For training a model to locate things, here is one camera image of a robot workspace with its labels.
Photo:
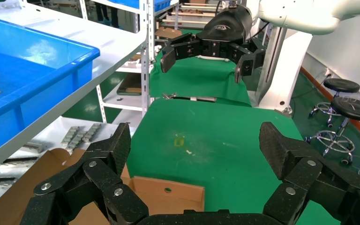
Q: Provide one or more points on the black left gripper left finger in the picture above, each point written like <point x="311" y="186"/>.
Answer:
<point x="105" y="174"/>

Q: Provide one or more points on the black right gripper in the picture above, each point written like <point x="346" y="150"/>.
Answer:
<point x="226" y="28"/>

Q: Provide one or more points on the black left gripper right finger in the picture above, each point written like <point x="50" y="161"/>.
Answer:
<point x="307" y="174"/>

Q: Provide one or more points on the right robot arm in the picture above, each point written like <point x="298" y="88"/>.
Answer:
<point x="307" y="15"/>

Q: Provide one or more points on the flat brown cardboard piece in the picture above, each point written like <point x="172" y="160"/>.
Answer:
<point x="167" y="32"/>

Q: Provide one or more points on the brown cardboard box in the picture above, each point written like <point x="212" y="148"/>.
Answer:
<point x="167" y="198"/>

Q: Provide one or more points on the brown flat tray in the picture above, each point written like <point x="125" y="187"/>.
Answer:
<point x="130" y="85"/>

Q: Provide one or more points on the blue plastic tray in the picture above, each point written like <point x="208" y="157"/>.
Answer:
<point x="43" y="87"/>

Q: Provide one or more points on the silver toothed metal strip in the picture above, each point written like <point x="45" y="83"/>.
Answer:
<point x="92" y="132"/>
<point x="81" y="136"/>
<point x="69" y="139"/>

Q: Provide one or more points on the silver metal bar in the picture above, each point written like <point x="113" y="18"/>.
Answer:
<point x="203" y="99"/>

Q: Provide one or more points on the white slotted side rack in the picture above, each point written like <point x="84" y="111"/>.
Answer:
<point x="121" y="102"/>

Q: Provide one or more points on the white robot torso column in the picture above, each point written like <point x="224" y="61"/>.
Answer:
<point x="288" y="71"/>

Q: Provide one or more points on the blue plastic crate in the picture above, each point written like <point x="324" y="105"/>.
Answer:
<point x="158" y="4"/>

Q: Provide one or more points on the black round stool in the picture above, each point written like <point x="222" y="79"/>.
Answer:
<point x="341" y="85"/>
<point x="355" y="108"/>

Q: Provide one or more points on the white background shelf rack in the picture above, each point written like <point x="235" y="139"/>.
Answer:
<point x="121" y="6"/>

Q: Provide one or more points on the person in dark trousers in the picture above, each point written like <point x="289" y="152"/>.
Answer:
<point x="114" y="15"/>

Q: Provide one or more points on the white metal shelf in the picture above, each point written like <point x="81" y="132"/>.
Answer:
<point x="90" y="34"/>

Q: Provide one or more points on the wooden frame stack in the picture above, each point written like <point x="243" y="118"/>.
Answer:
<point x="192" y="14"/>

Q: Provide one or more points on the white wall socket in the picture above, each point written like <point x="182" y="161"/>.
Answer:
<point x="328" y="73"/>

